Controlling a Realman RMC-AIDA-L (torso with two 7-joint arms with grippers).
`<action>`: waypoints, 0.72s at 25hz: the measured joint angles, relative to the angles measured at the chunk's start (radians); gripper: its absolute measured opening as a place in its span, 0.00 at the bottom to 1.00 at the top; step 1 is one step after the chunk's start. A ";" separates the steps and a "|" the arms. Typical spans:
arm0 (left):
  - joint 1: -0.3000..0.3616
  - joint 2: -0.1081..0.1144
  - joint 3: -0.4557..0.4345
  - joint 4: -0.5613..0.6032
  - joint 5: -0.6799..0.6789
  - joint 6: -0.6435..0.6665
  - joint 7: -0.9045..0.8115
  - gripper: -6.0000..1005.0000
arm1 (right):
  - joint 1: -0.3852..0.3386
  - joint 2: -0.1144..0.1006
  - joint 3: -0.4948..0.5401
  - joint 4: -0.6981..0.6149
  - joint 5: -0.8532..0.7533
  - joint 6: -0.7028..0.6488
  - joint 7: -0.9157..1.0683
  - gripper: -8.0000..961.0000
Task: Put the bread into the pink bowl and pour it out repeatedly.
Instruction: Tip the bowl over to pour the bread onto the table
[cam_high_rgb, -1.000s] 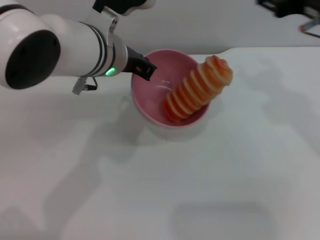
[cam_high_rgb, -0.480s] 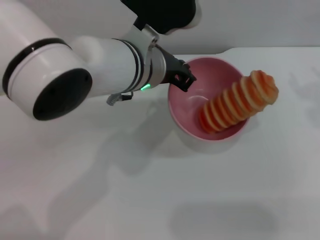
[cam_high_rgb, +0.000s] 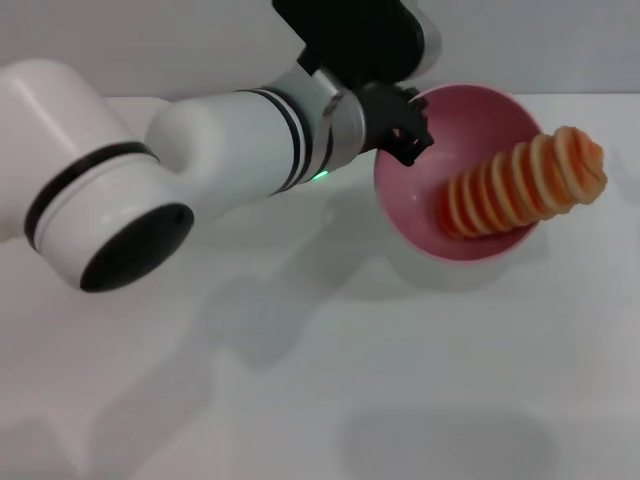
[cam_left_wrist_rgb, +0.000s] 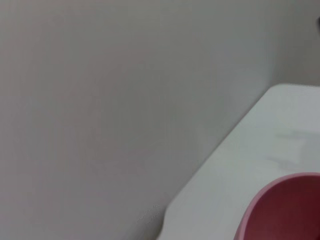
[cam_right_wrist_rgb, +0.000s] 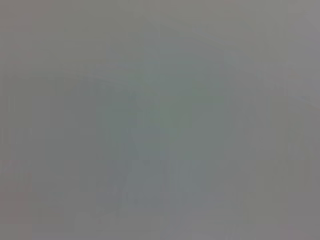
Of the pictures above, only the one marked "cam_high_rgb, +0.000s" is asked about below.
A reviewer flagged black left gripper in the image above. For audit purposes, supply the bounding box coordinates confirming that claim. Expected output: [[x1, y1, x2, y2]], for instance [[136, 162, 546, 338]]
[[356, 81, 434, 167]]

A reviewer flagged pink plastic bowl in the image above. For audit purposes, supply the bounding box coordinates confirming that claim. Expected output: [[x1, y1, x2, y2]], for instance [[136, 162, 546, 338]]
[[373, 83, 547, 263]]

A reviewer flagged orange ridged toy bread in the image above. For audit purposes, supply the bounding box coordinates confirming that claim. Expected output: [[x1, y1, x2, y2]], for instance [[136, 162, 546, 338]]
[[438, 125, 608, 241]]

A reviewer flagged silver left camera bracket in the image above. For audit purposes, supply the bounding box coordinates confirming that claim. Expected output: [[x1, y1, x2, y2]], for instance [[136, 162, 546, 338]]
[[296, 61, 352, 122]]

